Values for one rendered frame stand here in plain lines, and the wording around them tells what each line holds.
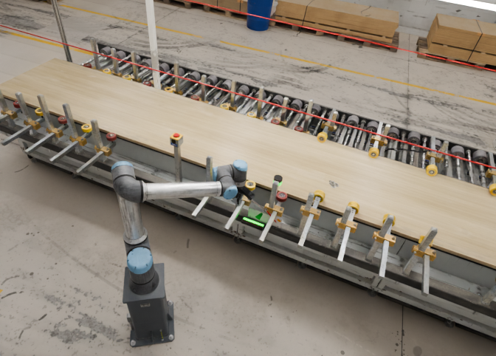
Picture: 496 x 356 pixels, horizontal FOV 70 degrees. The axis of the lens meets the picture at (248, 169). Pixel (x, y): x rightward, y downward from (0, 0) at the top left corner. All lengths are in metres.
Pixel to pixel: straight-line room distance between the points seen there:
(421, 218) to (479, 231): 0.39
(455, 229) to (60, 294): 3.03
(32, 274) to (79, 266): 0.36
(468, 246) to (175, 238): 2.36
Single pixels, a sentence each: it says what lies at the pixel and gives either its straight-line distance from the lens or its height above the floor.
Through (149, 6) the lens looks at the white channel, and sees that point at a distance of 3.46.
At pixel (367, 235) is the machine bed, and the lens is 2.83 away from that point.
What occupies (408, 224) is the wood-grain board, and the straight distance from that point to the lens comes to 2.76.
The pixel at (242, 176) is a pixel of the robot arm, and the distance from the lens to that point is 2.20.
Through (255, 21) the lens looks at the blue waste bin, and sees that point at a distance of 7.82.
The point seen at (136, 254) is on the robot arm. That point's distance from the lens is 2.33.
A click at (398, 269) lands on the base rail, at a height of 0.70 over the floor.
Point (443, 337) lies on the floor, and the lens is 3.50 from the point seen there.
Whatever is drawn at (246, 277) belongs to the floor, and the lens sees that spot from 3.23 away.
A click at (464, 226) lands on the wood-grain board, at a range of 2.98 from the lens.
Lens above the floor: 2.75
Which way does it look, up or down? 42 degrees down
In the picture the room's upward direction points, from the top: 6 degrees clockwise
